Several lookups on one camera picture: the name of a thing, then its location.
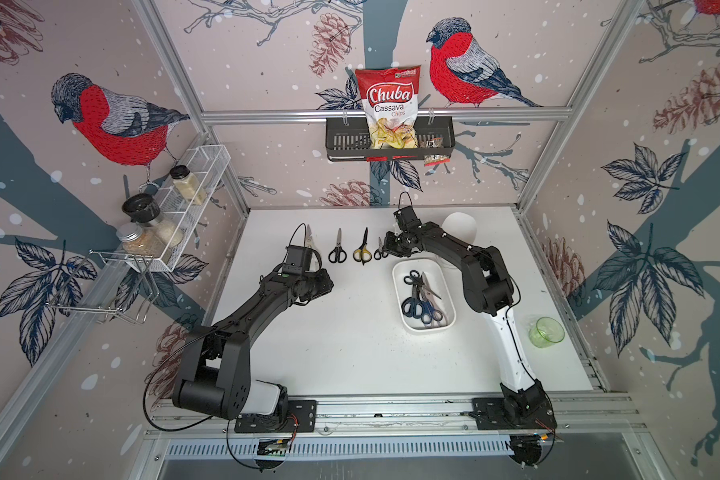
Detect spice jar with silver lid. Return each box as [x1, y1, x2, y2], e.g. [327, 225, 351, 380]
[116, 223, 165, 258]

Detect horizontal aluminium crossbar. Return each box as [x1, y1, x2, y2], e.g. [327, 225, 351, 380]
[202, 106, 574, 126]

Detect large black scissors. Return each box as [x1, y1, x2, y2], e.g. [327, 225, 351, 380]
[328, 228, 348, 264]

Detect red cassava chips bag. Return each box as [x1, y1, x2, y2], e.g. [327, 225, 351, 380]
[355, 66, 420, 149]

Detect black scissors in box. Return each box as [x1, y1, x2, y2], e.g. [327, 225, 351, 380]
[403, 270, 440, 300]

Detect small black scissors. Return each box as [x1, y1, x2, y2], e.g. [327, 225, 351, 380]
[373, 237, 389, 261]

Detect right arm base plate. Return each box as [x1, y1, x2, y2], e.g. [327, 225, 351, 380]
[468, 397, 558, 430]

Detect white plastic storage box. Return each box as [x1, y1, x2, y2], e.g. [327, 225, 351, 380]
[392, 259, 457, 334]

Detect aluminium corner frame post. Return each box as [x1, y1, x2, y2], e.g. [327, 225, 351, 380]
[130, 0, 252, 215]

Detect blue handled scissors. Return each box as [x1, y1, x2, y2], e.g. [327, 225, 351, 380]
[401, 296, 445, 327]

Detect spice jar with black lid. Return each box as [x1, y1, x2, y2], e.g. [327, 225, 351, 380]
[169, 165, 207, 206]

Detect black wire wall basket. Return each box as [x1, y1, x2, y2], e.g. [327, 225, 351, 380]
[325, 117, 455, 162]

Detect cream kitchen shears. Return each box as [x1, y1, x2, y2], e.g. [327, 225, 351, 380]
[304, 224, 318, 252]

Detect white utensil cup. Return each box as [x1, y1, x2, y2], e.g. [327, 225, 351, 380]
[441, 212, 478, 244]

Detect white wire spice shelf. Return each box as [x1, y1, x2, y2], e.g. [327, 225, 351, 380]
[101, 145, 230, 273]

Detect green glass cup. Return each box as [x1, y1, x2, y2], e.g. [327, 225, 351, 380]
[529, 317, 566, 348]

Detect black funnel lid jar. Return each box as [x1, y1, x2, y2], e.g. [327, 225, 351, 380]
[121, 193, 184, 248]

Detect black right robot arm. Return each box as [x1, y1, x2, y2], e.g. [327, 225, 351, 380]
[384, 205, 557, 430]

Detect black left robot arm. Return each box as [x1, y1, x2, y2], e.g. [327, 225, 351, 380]
[171, 245, 333, 420]

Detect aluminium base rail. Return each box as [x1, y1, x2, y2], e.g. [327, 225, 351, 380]
[142, 391, 648, 440]

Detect small snack packet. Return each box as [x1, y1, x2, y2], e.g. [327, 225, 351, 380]
[423, 137, 450, 168]

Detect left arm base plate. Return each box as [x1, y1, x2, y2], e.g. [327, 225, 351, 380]
[234, 399, 318, 434]

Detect yellow black scissors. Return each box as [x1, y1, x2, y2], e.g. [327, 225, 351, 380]
[352, 228, 373, 265]

